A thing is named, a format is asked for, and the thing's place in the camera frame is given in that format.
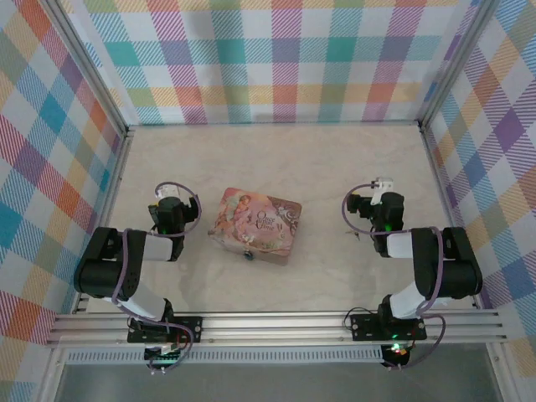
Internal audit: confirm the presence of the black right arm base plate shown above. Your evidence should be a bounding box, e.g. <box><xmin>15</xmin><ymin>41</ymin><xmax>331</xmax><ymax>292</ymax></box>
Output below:
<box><xmin>349</xmin><ymin>312</ymin><xmax>428</xmax><ymax>342</ymax></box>

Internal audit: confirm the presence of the aluminium frame post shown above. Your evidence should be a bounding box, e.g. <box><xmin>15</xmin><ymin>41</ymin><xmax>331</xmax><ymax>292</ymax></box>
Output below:
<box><xmin>418</xmin><ymin>0</ymin><xmax>502</xmax><ymax>131</ymax></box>
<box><xmin>44</xmin><ymin>0</ymin><xmax>136</xmax><ymax>142</ymax></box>

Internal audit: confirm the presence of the circuit board with lit LEDs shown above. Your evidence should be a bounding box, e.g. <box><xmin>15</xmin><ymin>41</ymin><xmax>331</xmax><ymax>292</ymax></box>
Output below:
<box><xmin>383</xmin><ymin>342</ymin><xmax>412</xmax><ymax>368</ymax></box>

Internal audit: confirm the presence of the aluminium front frame rail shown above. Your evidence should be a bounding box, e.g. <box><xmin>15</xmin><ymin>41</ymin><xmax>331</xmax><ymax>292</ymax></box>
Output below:
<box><xmin>44</xmin><ymin>308</ymin><xmax>510</xmax><ymax>349</ymax></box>

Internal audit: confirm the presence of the plaid backdrop cloth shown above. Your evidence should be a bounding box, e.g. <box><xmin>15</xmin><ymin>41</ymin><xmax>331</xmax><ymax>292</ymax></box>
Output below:
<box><xmin>422</xmin><ymin>0</ymin><xmax>536</xmax><ymax>378</ymax></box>
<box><xmin>0</xmin><ymin>0</ymin><xmax>126</xmax><ymax>402</ymax></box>
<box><xmin>69</xmin><ymin>0</ymin><xmax>482</xmax><ymax>126</ymax></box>

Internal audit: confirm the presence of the pink decorated tin box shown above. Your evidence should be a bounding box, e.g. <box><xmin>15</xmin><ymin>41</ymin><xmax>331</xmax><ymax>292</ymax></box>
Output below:
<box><xmin>208</xmin><ymin>187</ymin><xmax>303</xmax><ymax>268</ymax></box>

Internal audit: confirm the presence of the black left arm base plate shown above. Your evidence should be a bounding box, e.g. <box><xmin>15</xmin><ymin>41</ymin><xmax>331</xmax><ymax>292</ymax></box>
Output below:
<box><xmin>127</xmin><ymin>316</ymin><xmax>204</xmax><ymax>345</ymax></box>

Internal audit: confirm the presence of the slotted grey cable duct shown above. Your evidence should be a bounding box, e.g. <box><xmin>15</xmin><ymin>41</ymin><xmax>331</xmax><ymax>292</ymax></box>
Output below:
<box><xmin>62</xmin><ymin>349</ymin><xmax>385</xmax><ymax>364</ymax></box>

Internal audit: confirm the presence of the aluminium side floor rail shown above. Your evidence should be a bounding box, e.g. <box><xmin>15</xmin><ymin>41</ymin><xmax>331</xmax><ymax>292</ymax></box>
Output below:
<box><xmin>71</xmin><ymin>127</ymin><xmax>136</xmax><ymax>314</ymax></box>
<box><xmin>420</xmin><ymin>125</ymin><xmax>482</xmax><ymax>310</ymax></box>

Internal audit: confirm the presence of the aluminium lower frame leg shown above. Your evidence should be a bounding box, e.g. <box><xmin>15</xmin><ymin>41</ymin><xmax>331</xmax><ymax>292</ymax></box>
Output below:
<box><xmin>36</xmin><ymin>347</ymin><xmax>70</xmax><ymax>402</ymax></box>
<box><xmin>487</xmin><ymin>345</ymin><xmax>518</xmax><ymax>402</ymax></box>

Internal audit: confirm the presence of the grey metal panel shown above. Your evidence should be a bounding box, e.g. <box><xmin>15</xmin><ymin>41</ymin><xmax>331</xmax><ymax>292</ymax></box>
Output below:
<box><xmin>54</xmin><ymin>362</ymin><xmax>503</xmax><ymax>402</ymax></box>

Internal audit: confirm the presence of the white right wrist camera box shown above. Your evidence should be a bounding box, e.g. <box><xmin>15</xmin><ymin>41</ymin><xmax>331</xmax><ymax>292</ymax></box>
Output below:
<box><xmin>374</xmin><ymin>177</ymin><xmax>395</xmax><ymax>205</ymax></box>

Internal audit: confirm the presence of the green circuit board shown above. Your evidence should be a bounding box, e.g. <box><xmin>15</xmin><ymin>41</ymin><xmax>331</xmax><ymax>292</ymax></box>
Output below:
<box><xmin>144</xmin><ymin>343</ymin><xmax>186</xmax><ymax>363</ymax></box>

